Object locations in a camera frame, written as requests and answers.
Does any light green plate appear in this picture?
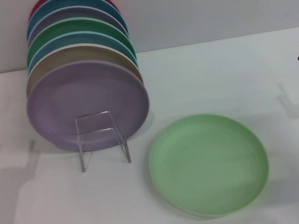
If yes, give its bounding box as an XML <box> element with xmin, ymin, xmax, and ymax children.
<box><xmin>142</xmin><ymin>104</ymin><xmax>277</xmax><ymax>224</ymax></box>

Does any lilac plate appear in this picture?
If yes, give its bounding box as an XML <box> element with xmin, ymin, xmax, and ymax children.
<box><xmin>20</xmin><ymin>50</ymin><xmax>156</xmax><ymax>161</ymax></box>

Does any clear acrylic plate rack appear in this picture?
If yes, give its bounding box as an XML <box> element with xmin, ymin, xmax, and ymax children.
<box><xmin>73</xmin><ymin>108</ymin><xmax>133</xmax><ymax>173</ymax></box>

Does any tan beige plate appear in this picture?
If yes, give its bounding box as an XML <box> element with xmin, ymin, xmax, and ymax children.
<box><xmin>20</xmin><ymin>34</ymin><xmax>144</xmax><ymax>105</ymax></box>

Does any light blue plate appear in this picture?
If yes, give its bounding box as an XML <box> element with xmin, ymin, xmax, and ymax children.
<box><xmin>22</xmin><ymin>22</ymin><xmax>139</xmax><ymax>83</ymax></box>

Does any dark green plate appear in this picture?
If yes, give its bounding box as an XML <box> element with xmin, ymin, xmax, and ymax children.
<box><xmin>21</xmin><ymin>8</ymin><xmax>138</xmax><ymax>77</ymax></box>

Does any dark red plate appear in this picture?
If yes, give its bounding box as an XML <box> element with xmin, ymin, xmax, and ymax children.
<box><xmin>25</xmin><ymin>0</ymin><xmax>120</xmax><ymax>26</ymax></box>

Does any grey purple plate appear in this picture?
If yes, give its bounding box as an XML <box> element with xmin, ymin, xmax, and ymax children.
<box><xmin>22</xmin><ymin>0</ymin><xmax>130</xmax><ymax>52</ymax></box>

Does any deep blue plate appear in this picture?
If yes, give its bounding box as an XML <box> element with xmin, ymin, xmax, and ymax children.
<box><xmin>20</xmin><ymin>0</ymin><xmax>128</xmax><ymax>49</ymax></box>

